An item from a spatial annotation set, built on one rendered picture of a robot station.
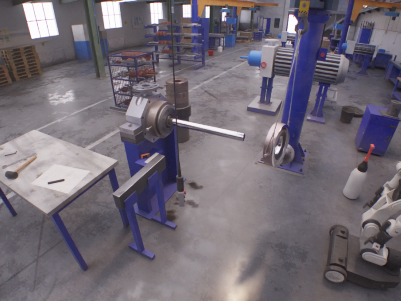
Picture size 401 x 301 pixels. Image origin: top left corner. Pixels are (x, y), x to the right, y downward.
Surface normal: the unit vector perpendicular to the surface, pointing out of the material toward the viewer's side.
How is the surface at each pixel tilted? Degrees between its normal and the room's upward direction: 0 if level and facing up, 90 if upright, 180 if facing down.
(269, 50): 90
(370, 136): 90
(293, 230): 0
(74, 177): 0
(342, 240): 0
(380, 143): 90
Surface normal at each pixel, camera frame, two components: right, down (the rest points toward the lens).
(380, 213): -0.50, 0.46
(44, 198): 0.00, -0.84
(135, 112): -0.31, -0.26
